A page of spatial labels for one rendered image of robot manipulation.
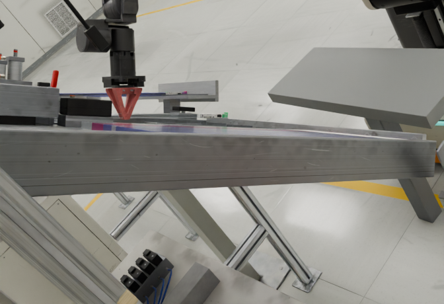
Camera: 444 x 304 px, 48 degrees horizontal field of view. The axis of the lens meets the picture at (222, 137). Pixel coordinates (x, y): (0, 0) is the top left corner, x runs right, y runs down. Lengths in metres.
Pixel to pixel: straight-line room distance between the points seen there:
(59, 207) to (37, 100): 1.27
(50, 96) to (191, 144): 0.33
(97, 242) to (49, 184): 1.67
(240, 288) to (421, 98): 0.60
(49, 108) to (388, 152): 0.53
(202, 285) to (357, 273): 0.82
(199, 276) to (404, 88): 0.67
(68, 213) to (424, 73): 1.41
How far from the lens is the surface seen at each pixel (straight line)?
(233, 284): 1.04
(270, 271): 1.92
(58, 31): 9.04
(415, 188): 1.67
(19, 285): 2.10
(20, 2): 8.94
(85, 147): 0.50
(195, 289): 1.04
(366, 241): 1.83
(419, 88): 1.28
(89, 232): 2.13
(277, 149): 0.64
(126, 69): 1.15
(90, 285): 0.49
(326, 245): 1.89
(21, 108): 0.81
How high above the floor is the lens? 1.30
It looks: 27 degrees down
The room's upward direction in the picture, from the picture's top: 36 degrees counter-clockwise
